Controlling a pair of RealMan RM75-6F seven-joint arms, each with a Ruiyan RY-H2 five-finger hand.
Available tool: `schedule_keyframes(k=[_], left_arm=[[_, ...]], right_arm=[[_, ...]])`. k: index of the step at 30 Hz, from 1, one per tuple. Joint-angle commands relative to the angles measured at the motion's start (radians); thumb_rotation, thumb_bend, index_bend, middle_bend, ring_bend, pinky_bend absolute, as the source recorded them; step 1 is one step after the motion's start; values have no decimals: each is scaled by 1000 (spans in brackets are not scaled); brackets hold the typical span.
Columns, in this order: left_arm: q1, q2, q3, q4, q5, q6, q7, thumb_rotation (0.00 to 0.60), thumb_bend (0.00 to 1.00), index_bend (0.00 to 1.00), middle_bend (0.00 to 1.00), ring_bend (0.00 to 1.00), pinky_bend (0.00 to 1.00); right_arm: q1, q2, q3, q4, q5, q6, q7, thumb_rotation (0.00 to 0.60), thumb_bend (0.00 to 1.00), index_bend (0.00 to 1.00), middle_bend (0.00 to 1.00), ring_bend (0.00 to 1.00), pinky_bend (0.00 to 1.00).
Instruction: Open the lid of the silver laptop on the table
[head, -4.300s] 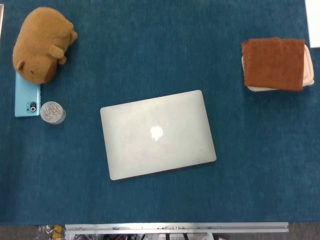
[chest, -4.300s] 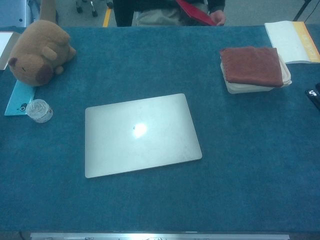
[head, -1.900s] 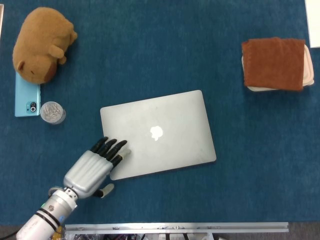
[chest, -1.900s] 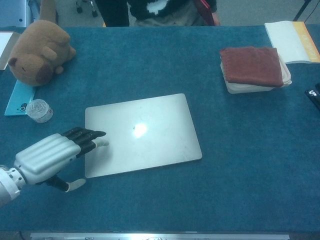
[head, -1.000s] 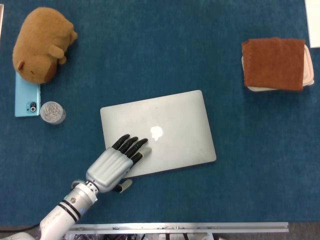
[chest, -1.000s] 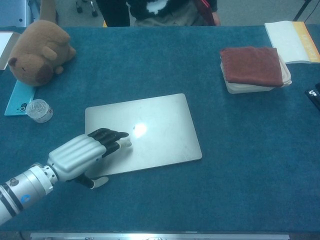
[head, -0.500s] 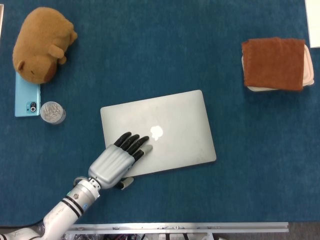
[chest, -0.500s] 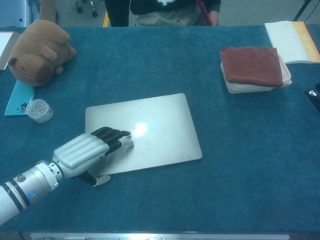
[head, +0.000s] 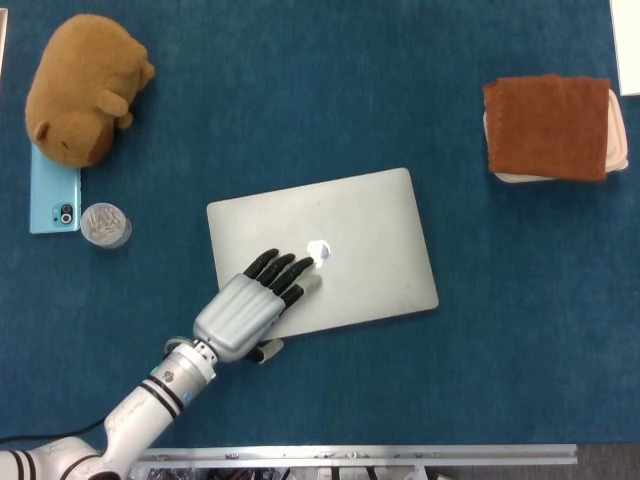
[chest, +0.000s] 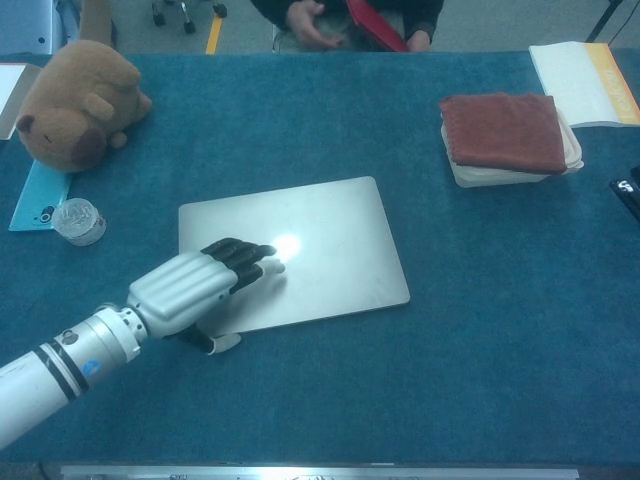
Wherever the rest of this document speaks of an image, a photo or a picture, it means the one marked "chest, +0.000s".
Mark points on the red tablet case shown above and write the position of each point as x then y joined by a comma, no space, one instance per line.
375,25

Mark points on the blue grey metal cabinet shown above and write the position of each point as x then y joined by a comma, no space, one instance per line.
25,25

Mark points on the brown capybara plush toy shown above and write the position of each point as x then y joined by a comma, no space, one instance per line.
75,105

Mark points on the office chair wheel base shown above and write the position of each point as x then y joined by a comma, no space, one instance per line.
187,15

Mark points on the clear jar of paper clips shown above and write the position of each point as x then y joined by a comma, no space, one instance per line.
77,220

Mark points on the white book with orange spine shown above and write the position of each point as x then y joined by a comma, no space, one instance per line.
570,80

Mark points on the folded brown towel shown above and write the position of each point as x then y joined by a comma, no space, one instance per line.
500,130

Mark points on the black tripod legs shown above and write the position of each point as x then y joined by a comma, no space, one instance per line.
607,20

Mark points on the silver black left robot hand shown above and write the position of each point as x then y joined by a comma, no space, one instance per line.
180,290

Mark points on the cream plastic lidded container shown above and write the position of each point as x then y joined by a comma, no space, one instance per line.
480,178

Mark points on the light blue smartphone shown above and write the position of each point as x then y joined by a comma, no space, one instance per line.
35,200

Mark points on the aluminium profile rail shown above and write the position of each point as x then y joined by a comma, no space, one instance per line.
320,473

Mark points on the seated person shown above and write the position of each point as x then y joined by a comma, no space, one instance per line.
305,25

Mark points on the teal blue table mat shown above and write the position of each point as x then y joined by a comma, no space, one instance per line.
320,390

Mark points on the black device with white print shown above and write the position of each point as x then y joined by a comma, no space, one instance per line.
627,192

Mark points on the silver laptop computer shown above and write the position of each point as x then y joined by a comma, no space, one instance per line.
340,240

